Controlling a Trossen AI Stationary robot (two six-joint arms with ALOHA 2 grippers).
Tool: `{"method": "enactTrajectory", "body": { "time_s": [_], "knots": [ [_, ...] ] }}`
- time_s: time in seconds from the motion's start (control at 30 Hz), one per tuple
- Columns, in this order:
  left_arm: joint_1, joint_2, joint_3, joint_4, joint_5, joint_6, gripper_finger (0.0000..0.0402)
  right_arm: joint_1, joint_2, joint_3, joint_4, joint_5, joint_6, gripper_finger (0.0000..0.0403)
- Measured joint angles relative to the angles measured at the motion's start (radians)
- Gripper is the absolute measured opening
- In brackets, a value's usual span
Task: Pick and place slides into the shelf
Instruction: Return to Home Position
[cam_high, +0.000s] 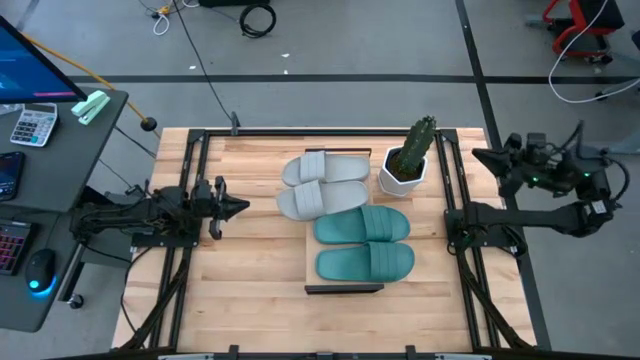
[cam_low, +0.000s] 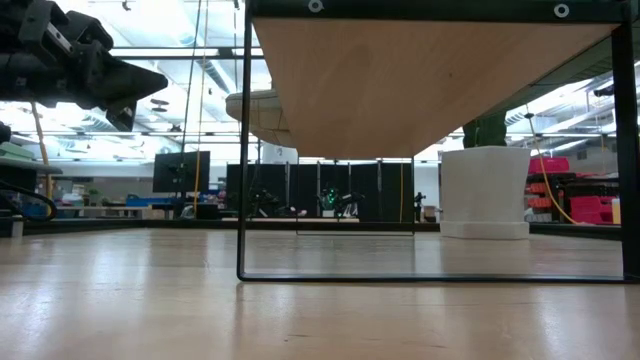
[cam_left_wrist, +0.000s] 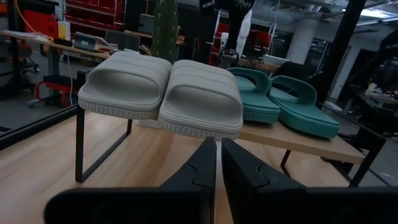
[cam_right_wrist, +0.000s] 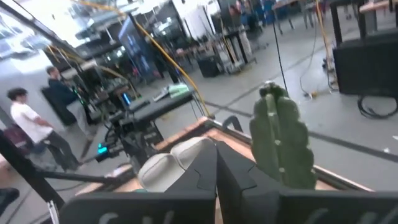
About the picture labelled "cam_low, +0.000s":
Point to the black aluminium table frame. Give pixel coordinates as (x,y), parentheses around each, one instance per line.
(90,226)

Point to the mint green stapler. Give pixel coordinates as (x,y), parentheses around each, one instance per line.
(15,151)

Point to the white plant pot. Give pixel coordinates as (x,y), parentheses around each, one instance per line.
(485,190)

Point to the black frame wooden top shelf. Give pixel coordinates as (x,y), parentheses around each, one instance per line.
(400,90)

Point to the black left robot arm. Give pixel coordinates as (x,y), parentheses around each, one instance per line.
(7,75)

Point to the black flat screen monitor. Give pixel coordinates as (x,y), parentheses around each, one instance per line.
(172,172)

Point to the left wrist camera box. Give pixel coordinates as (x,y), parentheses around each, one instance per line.
(40,25)

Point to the green cactus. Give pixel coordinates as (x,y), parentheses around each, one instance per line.
(485,132)

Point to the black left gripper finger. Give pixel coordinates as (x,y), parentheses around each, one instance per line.
(124,116)
(130,85)

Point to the robot with green light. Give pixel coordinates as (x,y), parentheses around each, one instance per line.
(330,197)

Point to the round ceiling fixture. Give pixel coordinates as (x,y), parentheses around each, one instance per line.
(160,102)

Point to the black room divider panels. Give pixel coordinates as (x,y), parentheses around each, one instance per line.
(370,190)

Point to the red storage bin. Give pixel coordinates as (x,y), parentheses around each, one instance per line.
(550,165)
(590,210)

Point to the black tripod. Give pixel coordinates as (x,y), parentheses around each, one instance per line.
(419,205)

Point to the grey desk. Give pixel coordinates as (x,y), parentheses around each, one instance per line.
(30,167)

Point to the small black ceiling device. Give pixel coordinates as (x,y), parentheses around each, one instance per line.
(603,91)

